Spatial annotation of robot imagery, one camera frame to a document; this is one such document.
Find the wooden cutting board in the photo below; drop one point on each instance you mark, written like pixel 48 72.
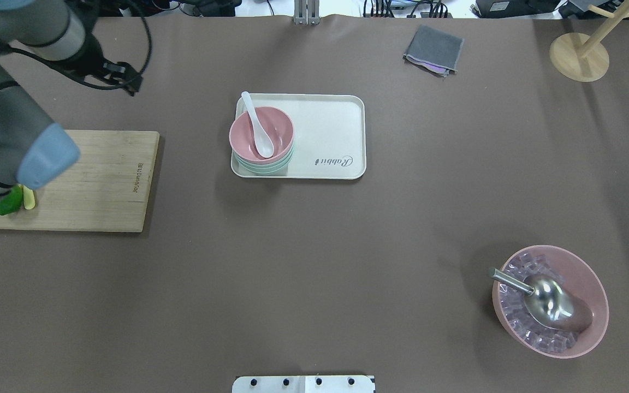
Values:
pixel 107 190

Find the green lime toy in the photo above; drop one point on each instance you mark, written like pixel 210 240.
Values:
pixel 13 201

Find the grey folded cloth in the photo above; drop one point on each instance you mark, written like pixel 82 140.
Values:
pixel 434 50

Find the cream serving tray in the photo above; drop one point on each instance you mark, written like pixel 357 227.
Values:
pixel 329 141

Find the large pink ice bowl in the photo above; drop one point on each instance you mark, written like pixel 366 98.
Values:
pixel 587 327

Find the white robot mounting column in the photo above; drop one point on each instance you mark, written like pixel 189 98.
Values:
pixel 305 383

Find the wooden mug tree stand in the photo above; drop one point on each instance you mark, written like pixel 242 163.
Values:
pixel 582 57

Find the metal ice scoop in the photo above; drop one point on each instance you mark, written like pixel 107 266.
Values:
pixel 543 297

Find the white ceramic spoon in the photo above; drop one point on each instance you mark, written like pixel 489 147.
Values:
pixel 262 141

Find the aluminium frame post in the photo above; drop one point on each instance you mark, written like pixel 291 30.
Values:
pixel 306 12

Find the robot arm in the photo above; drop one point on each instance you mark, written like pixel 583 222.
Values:
pixel 34 149

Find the green bowl stack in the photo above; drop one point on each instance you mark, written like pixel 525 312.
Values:
pixel 266 169

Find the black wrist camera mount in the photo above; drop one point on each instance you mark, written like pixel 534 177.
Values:
pixel 122 75

